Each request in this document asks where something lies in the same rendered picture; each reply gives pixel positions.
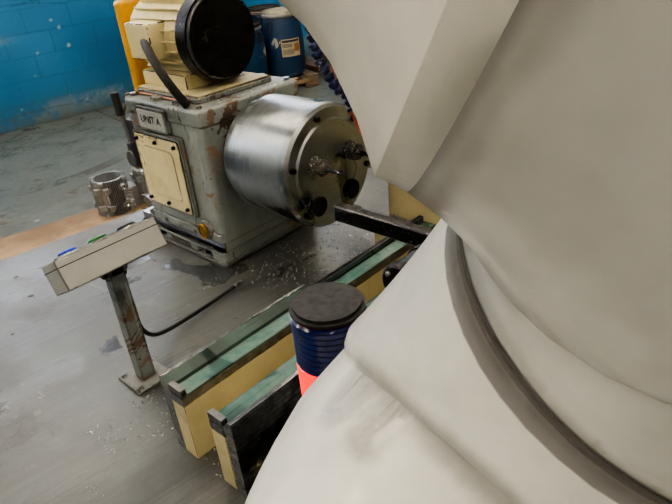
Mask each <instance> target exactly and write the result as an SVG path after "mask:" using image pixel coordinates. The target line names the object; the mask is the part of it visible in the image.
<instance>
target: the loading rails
mask: <svg viewBox="0 0 672 504"><path fill-rule="evenodd" d="M414 247H416V246H413V245H410V244H407V243H404V242H401V241H398V240H395V239H391V238H388V237H385V238H383V239H382V240H380V241H379V242H377V243H376V244H374V245H373V246H371V247H369V248H368V249H366V250H365V251H363V252H362V253H360V254H359V255H357V256H356V257H354V258H352V259H351V260H349V261H348V262H346V263H345V264H343V265H342V266H340V267H339V268H337V269H336V270H334V271H332V272H331V273H329V274H328V275H326V276H325V277H323V278H322V279H320V280H319V281H317V282H315V283H314V284H318V283H324V282H340V283H345V284H348V285H351V286H353V287H354V288H357V289H358V290H359V291H361V292H362V293H363V295H364V296H365V299H366V309H367V308H368V307H369V306H370V305H371V304H372V303H373V301H374V300H375V299H376V298H377V297H378V296H379V295H380V294H381V293H382V291H383V290H384V289H385V287H384V284H383V280H382V273H383V270H384V269H385V268H386V267H387V266H388V265H390V264H391V263H393V262H394V261H397V260H400V259H402V258H403V257H404V256H406V255H407V254H408V252H409V251H410V250H411V249H413V248H414ZM314 284H312V285H314ZM306 287H307V286H306V285H305V284H301V285H300V286H298V287H297V288H295V289H294V290H292V291H290V292H289V293H287V294H286V295H284V296H283V297H281V298H279V299H278V300H276V301H275V302H273V303H272V304H270V305H268V306H267V307H265V308H264V309H262V310H261V311H259V312H258V313H256V314H254V315H253V316H251V317H250V318H248V319H247V320H245V321H243V322H242V323H240V324H239V325H237V326H236V327H234V328H232V329H231V330H229V331H228V332H226V333H225V334H223V335H221V336H220V337H218V338H217V339H215V340H214V341H212V342H211V343H209V344H207V345H206V346H204V347H203V348H201V349H200V350H198V351H196V352H195V353H193V354H192V355H190V356H189V357H187V358H185V359H184V360H182V361H181V362H179V363H178V364H176V365H174V366H173V367H171V368H170V369H168V370H167V371H165V372H164V373H162V374H160V375H159V378H160V381H161V384H162V388H163V391H164V394H165V398H166V401H167V404H168V408H169V411H170V414H171V418H172V421H173V424H174V428H175V431H176V434H177V438H178V441H179V444H180V445H182V446H183V447H184V448H185V449H187V450H188V451H189V452H190V453H192V454H193V455H194V456H195V457H197V458H198V459H199V458H201V457H202V456H203V455H204V454H206V453H207V452H208V451H210V450H211V449H212V448H213V447H215V446H216V449H217V453H218V456H219V460H220V464H221V468H222V472H223V476H224V479H225V481H227V482H228V483H229V484H230V485H232V486H233V487H234V488H235V489H237V490H239V492H240V493H242V494H243V495H244V496H245V497H248V494H249V492H250V490H251V488H252V486H253V484H254V481H255V479H256V477H257V475H258V473H259V471H260V469H261V467H262V465H263V463H264V461H265V459H266V457H267V455H268V453H269V451H270V449H271V448H272V446H273V444H274V442H275V440H276V438H277V437H278V435H279V433H280V432H281V430H282V428H283V426H284V425H285V423H286V421H287V420H288V418H289V416H290V415H291V413H292V411H293V409H294V408H295V406H296V404H297V403H298V401H299V400H300V398H301V397H302V393H301V387H300V380H299V374H298V368H297V361H296V355H295V347H294V341H293V335H292V329H291V322H290V314H289V303H290V301H291V300H292V298H293V297H294V296H295V295H296V294H298V293H299V292H300V291H301V290H303V289H305V288H306Z"/></svg>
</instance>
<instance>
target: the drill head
mask: <svg viewBox="0 0 672 504"><path fill-rule="evenodd" d="M347 109H348V107H347V106H346V105H345V104H342V103H337V102H331V101H324V100H318V99H312V98H305V97H299V96H293V95H286V94H279V93H275V94H269V95H266V96H263V97H261V98H259V99H257V100H255V101H253V102H251V103H249V104H248V105H246V106H245V107H244V108H243V109H242V110H241V111H240V112H239V113H238V114H237V116H236V117H235V119H234V120H233V122H232V124H231V126H230V128H229V130H228V133H227V136H226V140H225V146H224V165H225V171H226V174H227V177H228V179H229V182H230V183H231V185H232V187H233V188H234V189H235V191H236V192H237V193H238V194H239V196H240V197H241V198H242V199H243V200H244V201H245V202H246V203H247V204H249V205H251V206H253V207H255V208H258V209H261V210H264V211H267V212H270V213H272V214H275V215H278V216H281V217H284V218H287V219H290V220H293V221H296V222H299V223H302V224H305V225H308V226H311V227H324V226H328V225H330V224H332V223H334V222H336V220H335V214H334V206H335V205H336V204H338V203H340V202H341V203H345V204H348V205H351V206H353V204H354V203H355V201H356V200H357V198H358V196H359V194H360V192H361V190H362V187H363V185H364V182H365V179H366V175H367V170H368V166H369V165H370V161H369V157H367V156H361V155H360V151H361V150H363V151H365V152H367V151H366V148H365V144H364V141H363V138H362V135H361V134H360V133H359V131H358V129H357V127H356V125H355V123H354V120H353V118H352V116H351V115H350V114H349V113H347ZM326 167H330V168H334V169H335V170H336V171H338V170H343V171H345V176H340V175H337V174H332V173H328V172H326V171H325V169H326Z"/></svg>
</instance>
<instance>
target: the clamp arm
mask: <svg viewBox="0 0 672 504"><path fill-rule="evenodd" d="M334 214H335V220H336V221H338V222H342V223H345V224H348V225H351V226H354V227H357V228H360V229H363V230H366V231H370V232H373V233H376V234H379V235H382V236H385V237H388V238H391V239H395V240H398V241H401V242H404V243H407V244H410V245H413V246H417V245H419V244H422V243H423V242H424V241H425V239H426V238H427V237H428V235H429V234H430V233H431V231H432V230H433V229H430V228H427V227H423V226H420V225H416V224H413V223H409V222H406V221H403V220H399V219H396V218H392V217H389V216H386V215H382V214H379V213H375V212H372V211H369V210H365V209H362V208H358V207H355V206H351V205H348V204H345V203H341V202H340V203H338V204H336V205H335V206H334Z"/></svg>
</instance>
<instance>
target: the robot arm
mask: <svg viewBox="0 0 672 504"><path fill-rule="evenodd" d="M278 1H279V2H280V3H281V4H282V5H283V6H284V7H285V8H286V9H287V10H288V11H289V12H290V13H292V14H293V15H294V16H295V17H296V18H297V19H298V20H299V21H300V22H301V23H302V24H303V25H304V26H305V27H306V29H307V30H308V32H309V33H310V34H311V36H312V37H313V39H314V40H315V42H316V43H317V44H318V46H319V47H320V49H321V50H322V51H323V53H324V54H325V56H326V57H327V59H328V60H329V61H330V63H331V65H332V67H333V70H334V72H335V74H336V76H337V78H338V80H339V82H340V84H341V87H342V89H343V91H344V93H345V95H346V97H347V99H348V101H349V104H350V106H351V108H352V110H353V112H354V114H355V116H356V118H357V122H358V125H359V128H360V131H361V135H362V138H363V141H364V144H365V148H366V151H367V154H368V157H369V161H370V164H371V167H372V170H373V174H374V176H375V177H378V178H380V179H382V180H384V181H386V182H388V183H390V184H392V185H394V186H396V187H398V188H400V189H402V190H404V191H406V192H408V193H409V194H410V195H412V196H413V197H414V198H416V199H417V200H418V201H420V202H421V203H422V204H424V205H425V206H426V207H427V208H429V209H430V210H431V211H433V212H434V213H435V214H437V215H438V216H439V217H440V218H441V219H440V221H439V222H438V223H437V225H436V226H435V227H434V229H433V230H432V231H431V233H430V234H429V235H428V237H427V238H426V239H425V241H424V242H423V243H422V245H421V246H420V247H419V248H418V250H417V251H416V252H415V253H414V255H413V256H412V257H411V258H410V260H409V261H408V262H407V263H406V265H405V266H404V267H403V268H402V269H401V271H400V272H399V273H398V274H397V275H396V276H395V278H394V279H393V280H392V281H391V282H390V283H389V285H388V286H387V287H386V288H385V289H384V290H383V291H382V293H381V294H380V295H379V296H378V297H377V298H376V299H375V300H374V301H373V303H372V304H371V305H370V306H369V307H368V308H367V309H366V310H365V311H364V312H363V313H362V314H361V315H360V316H359V317H358V318H357V319H356V321H355V322H354V323H353V324H352V325H351V326H350V328H349V330H348V333H347V336H346V339H345V342H344V346H345V348H344V349H343V350H342V351H341V352H340V353H339V355H338V356H337V357H336V358H335V359H334V360H333V361H332V362H331V363H330V364H329V366H328V367H327V368H326V369H325V370H324V371H323V372H322V373H321V374H320V376H319V377H318V378H317V379H316V380H315V381H314V382H313V383H312V384H311V386H310V387H309V388H308V389H307V390H306V392H305V393H304V394H303V396H302V397H301V398H300V400H299V401H298V403H297V404H296V406H295V408H294V409H293V411H292V413H291V415H290V416H289V418H288V420H287V421H286V423H285V425H284V426H283V428H282V430H281V432H280V433H279V435H278V437H277V438H276V440H275V442H274V444H273V446H272V448H271V449H270V451H269V453H268V455H267V457H266V459H265V461H264V463H263V465H262V467H261V469H260V471H259V473H258V475H257V477H256V479H255V481H254V484H253V486H252V488H251V490H250V492H249V494H248V497H247V499H246V502H245V504H672V0H278Z"/></svg>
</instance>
